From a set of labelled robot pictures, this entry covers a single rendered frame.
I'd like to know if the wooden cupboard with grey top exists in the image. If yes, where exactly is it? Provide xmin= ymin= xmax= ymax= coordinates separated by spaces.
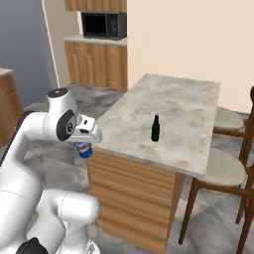
xmin=0 ymin=66 xmax=24 ymax=147

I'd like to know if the dark green glass bottle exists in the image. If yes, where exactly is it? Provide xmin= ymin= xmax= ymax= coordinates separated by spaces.
xmin=151 ymin=112 xmax=162 ymax=143

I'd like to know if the wooden wall cupboard run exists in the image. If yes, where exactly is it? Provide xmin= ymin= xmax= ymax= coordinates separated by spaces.
xmin=63 ymin=0 xmax=127 ymax=14

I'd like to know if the wooden stool with grey seat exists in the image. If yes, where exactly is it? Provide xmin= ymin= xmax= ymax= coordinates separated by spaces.
xmin=212 ymin=85 xmax=254 ymax=167
xmin=178 ymin=146 xmax=254 ymax=254

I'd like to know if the blue soda can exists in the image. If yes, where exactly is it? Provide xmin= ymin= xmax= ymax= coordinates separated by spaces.
xmin=74 ymin=142 xmax=94 ymax=160

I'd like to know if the wooden dining counter island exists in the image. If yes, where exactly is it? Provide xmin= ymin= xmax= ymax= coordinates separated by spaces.
xmin=86 ymin=72 xmax=222 ymax=254

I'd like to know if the black microwave oven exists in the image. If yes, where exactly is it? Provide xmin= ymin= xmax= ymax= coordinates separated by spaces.
xmin=80 ymin=11 xmax=128 ymax=42

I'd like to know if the wooden base cupboard run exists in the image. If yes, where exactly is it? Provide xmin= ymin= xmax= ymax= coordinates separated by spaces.
xmin=63 ymin=34 xmax=129 ymax=92

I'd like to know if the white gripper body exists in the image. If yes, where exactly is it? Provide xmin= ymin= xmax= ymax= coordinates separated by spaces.
xmin=67 ymin=122 xmax=103 ymax=145

